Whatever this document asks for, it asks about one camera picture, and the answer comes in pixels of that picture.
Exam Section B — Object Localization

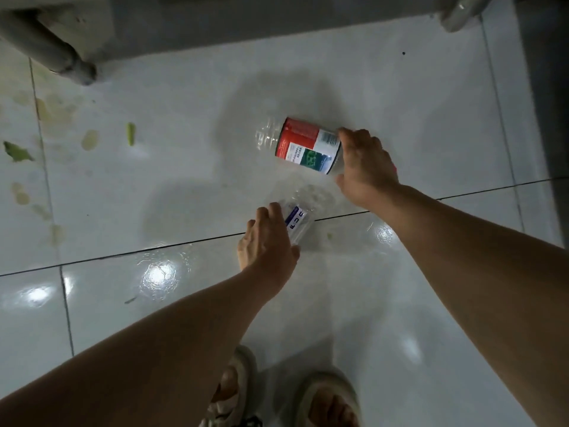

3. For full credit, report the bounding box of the person's right hand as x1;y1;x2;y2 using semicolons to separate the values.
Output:
334;127;399;210

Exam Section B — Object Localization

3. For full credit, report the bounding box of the clear bottle with red label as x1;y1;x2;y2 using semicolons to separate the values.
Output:
255;116;345;176

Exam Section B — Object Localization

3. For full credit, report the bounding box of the person's right sandal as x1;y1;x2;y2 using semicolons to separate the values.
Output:
295;371;362;427

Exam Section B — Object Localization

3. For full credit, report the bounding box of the grey metal pipe leg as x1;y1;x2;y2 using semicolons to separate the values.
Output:
0;9;98;86

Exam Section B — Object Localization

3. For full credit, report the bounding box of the person's right forearm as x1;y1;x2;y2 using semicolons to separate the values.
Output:
369;184;569;427

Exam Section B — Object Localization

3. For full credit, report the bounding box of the person's right foot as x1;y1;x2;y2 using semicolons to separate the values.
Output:
309;387;356;427

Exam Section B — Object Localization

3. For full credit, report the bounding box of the person's left sandal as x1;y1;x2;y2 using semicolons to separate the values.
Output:
202;345;258;427

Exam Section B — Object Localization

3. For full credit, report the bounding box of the person's sandal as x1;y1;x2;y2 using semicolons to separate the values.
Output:
295;371;362;427
202;345;258;427

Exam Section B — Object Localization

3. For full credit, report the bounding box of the clear bottle with blue label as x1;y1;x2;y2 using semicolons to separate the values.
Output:
278;184;332;247

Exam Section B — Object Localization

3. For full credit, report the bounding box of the white pipe leg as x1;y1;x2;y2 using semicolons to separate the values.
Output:
440;0;496;33

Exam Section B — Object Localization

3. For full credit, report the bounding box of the person's left forearm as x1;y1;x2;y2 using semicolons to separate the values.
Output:
0;269;276;427

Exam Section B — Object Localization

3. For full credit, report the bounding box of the person's left hand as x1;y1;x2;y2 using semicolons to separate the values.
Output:
237;202;301;296

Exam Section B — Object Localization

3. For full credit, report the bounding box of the person's left foot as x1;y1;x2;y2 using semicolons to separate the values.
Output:
212;367;241;407

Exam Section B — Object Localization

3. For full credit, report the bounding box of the person's foot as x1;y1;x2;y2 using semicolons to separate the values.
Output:
309;387;356;427
212;367;241;407

